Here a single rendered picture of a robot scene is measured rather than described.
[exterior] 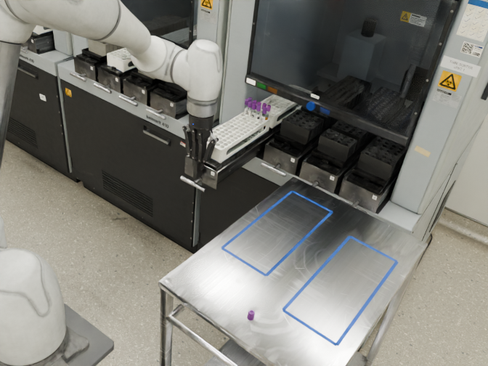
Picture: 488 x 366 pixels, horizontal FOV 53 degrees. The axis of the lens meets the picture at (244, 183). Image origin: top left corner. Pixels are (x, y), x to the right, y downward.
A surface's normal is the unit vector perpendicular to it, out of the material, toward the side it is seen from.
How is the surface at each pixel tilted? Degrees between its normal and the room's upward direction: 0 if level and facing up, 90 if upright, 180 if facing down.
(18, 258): 6
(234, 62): 90
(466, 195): 90
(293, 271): 0
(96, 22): 110
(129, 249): 0
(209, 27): 90
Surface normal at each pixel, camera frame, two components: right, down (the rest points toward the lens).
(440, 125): -0.57, 0.44
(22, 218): 0.11, -0.80
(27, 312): 0.58, 0.32
